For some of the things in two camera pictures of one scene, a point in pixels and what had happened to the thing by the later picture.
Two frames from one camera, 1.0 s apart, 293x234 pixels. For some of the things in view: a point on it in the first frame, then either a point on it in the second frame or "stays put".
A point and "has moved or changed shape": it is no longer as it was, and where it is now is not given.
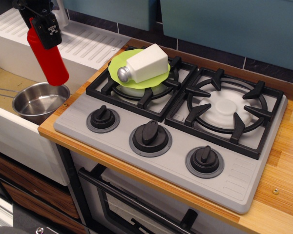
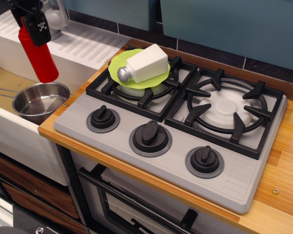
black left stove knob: (102, 120) stays put
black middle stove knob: (150, 140) stays put
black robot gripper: (46, 24) to (37, 27)
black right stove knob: (204, 162) stays put
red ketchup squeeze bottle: (52, 60) has moved or changed shape
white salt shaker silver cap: (147, 65) stays put
